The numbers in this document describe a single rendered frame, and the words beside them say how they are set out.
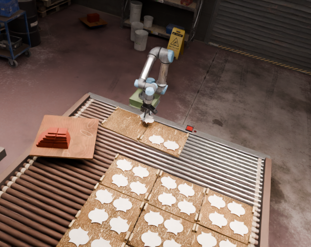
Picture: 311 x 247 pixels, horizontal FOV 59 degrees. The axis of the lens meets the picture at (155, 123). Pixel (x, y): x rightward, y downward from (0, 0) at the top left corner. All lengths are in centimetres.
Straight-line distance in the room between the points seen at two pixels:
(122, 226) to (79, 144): 80
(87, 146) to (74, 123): 32
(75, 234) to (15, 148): 214
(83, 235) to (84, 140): 82
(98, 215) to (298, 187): 296
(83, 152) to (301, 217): 280
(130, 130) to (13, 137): 189
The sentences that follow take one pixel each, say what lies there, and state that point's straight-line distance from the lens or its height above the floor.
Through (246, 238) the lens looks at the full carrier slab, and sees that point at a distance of 234.
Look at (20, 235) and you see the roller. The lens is 219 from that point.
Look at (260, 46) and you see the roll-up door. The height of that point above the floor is 33.
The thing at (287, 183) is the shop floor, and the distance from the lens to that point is 430.
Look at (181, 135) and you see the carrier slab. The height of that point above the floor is 94.
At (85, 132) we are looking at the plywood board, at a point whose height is 104.
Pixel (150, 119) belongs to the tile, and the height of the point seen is 103.
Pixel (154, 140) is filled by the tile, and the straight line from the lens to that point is 269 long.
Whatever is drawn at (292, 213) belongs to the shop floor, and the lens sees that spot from 400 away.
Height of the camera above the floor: 282
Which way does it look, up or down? 41 degrees down
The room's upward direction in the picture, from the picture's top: 11 degrees clockwise
